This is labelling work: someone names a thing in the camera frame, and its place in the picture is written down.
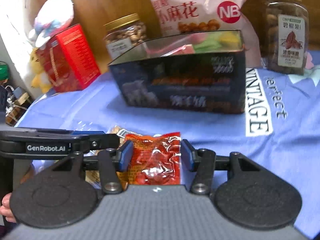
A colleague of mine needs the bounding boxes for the pink twisted-dough snack bag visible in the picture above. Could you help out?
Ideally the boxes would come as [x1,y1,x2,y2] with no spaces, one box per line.
[150,0,261,68]

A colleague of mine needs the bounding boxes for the white charging cables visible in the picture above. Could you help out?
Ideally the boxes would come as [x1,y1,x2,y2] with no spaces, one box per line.
[4,84,28,120]

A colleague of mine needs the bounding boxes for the light green snack packet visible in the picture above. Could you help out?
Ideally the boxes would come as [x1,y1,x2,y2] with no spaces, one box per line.
[193,33,222,53]

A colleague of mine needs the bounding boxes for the yellow duck plush toy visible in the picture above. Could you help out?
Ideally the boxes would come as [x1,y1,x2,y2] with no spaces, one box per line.
[29,48,52,94]

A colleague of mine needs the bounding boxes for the nut jar gold lid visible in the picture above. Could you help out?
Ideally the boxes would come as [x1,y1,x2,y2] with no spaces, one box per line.
[103,12,148,60]

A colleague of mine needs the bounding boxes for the red spicy snack packet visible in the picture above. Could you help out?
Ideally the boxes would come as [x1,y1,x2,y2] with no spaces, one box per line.
[117,132,181,189]

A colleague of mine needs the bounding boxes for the red gift bag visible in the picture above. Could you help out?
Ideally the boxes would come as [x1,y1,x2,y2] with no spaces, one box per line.
[36,24,101,93]

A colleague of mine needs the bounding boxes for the black sheep-print box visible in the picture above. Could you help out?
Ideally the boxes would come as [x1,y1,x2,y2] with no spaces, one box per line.
[108,30,246,114]

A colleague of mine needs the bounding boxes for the pink white candy box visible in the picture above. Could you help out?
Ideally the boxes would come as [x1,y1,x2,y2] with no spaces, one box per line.
[146,44,196,57]

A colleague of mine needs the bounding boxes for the person's left hand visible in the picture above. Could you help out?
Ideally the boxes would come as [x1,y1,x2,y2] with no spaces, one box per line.
[1,193,16,223]

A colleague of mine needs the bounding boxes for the white pink plush toy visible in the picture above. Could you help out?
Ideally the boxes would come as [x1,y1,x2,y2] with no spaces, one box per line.
[28,0,74,48]

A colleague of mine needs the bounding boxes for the green bag in background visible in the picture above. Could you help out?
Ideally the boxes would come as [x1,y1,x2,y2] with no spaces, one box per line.
[0,61,9,84]

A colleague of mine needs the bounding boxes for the blue printed cloth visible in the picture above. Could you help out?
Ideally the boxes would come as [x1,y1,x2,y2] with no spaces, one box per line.
[15,49,320,239]

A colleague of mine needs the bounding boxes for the pecan jar gold lid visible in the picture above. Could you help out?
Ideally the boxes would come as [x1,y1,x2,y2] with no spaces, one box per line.
[259,0,309,75]

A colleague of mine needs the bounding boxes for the yellow jelly cup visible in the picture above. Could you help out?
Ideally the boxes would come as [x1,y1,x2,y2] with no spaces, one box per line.
[219,31,241,48]

